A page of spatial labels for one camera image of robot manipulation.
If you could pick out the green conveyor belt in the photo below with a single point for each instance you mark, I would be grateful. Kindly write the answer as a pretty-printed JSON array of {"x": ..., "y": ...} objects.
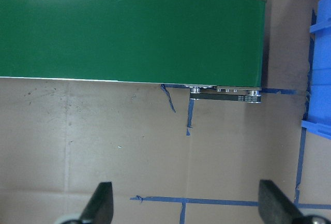
[{"x": 214, "y": 47}]

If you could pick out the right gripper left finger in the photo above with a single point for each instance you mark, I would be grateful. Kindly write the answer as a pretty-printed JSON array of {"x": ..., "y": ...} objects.
[{"x": 100, "y": 208}]

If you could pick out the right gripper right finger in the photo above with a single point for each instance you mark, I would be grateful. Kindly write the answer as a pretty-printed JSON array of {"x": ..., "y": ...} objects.
[{"x": 274, "y": 206}]

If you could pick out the right blue plastic bin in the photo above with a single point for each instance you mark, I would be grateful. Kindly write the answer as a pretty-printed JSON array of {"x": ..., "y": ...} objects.
[{"x": 316, "y": 119}]

